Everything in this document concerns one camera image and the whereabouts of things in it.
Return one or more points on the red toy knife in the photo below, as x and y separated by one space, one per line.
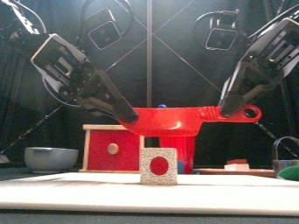
167 121

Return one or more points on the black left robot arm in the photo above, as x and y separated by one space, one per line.
18 23

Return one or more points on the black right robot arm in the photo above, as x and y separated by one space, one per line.
280 14

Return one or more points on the toy nigiri sushi piece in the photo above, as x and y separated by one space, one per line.
238 165

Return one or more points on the toy sushi roll slice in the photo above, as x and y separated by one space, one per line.
159 166

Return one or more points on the red wooden drawer box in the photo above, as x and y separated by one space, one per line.
100 151

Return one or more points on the grey bowl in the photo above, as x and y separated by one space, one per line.
51 160

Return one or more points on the flat wooden tray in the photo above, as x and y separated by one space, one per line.
252 172

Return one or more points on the blue plastic toy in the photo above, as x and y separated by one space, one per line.
180 167

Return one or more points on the white plastic cutting board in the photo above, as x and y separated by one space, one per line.
116 195

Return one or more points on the green round toy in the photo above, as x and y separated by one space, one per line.
291 173

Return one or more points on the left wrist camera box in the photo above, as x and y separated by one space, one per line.
103 33

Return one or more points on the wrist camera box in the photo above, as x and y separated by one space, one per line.
220 36
103 33

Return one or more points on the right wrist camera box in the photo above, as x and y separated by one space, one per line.
220 36

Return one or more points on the grey metal frame pole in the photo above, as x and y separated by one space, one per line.
150 58

